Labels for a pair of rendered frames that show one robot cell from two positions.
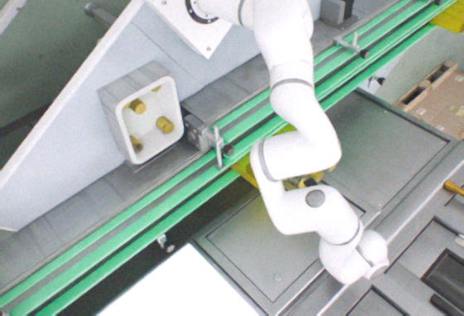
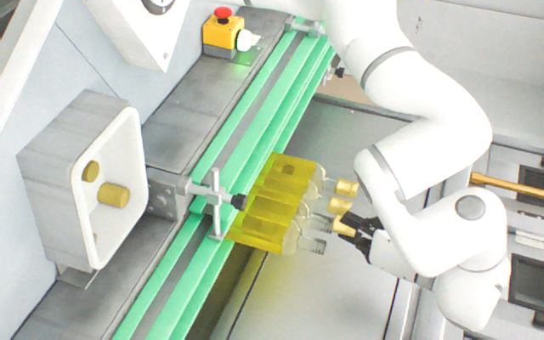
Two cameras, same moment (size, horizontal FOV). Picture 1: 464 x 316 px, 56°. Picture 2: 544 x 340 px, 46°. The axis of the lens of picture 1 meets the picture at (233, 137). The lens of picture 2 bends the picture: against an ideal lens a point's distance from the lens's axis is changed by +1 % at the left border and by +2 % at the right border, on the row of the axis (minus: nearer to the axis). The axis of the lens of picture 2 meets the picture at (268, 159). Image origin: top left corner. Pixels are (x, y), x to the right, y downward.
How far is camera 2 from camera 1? 0.43 m
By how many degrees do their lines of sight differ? 24
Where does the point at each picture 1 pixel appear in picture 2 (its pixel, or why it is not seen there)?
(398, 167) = not seen: hidden behind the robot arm
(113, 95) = (57, 155)
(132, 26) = (58, 31)
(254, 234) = (287, 322)
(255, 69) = (204, 82)
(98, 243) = not seen: outside the picture
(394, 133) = (378, 135)
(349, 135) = (327, 153)
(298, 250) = (357, 320)
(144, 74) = (87, 111)
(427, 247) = not seen: hidden behind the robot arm
